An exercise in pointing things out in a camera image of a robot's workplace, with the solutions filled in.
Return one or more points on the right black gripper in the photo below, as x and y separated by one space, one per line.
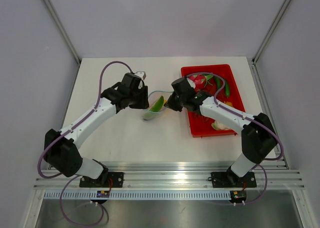
171 103

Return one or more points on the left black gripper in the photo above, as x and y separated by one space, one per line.
144 103

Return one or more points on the clear zip top bag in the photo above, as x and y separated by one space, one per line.
152 97

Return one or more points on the toy watermelon slice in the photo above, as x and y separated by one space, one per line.
157 105

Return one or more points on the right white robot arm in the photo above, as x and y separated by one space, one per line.
257 134

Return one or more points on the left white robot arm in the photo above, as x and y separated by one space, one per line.
62 147

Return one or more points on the pink toy dragon fruit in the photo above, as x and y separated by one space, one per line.
200 81

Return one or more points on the red plastic tray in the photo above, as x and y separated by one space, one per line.
200 126

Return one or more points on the green toy chili pepper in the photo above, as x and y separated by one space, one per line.
219 82

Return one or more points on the white toy cauliflower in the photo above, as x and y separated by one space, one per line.
218 126

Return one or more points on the left small circuit board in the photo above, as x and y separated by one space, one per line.
103 194

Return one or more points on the small circuit board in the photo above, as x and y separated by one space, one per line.
238 196
103 194

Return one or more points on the right small circuit board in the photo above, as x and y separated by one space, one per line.
238 196

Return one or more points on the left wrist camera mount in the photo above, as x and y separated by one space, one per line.
141 74

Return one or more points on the aluminium mounting rail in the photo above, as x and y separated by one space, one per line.
194 175

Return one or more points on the left aluminium frame post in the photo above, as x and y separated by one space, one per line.
64 35

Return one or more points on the aluminium frame post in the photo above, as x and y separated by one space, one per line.
271 30
64 35

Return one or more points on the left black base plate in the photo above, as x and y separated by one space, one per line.
116 179

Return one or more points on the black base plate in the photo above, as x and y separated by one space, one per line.
116 179
221 179

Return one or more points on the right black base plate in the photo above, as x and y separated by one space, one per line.
221 179

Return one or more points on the white slotted cable duct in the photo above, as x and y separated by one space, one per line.
150 195

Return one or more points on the right aluminium frame post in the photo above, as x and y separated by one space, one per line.
271 30

